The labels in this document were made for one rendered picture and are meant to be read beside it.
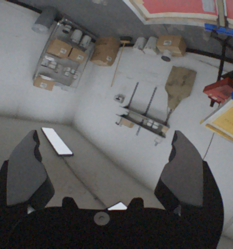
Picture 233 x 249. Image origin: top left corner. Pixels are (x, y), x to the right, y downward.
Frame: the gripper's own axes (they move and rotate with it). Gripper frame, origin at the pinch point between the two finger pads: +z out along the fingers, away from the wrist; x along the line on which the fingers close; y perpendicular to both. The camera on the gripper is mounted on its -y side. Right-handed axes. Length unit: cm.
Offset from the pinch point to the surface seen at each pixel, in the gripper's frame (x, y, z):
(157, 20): 34, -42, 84
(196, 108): 155, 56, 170
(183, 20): 48, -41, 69
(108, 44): -2, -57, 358
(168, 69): 123, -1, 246
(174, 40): 121, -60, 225
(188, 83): 145, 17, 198
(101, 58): -19, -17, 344
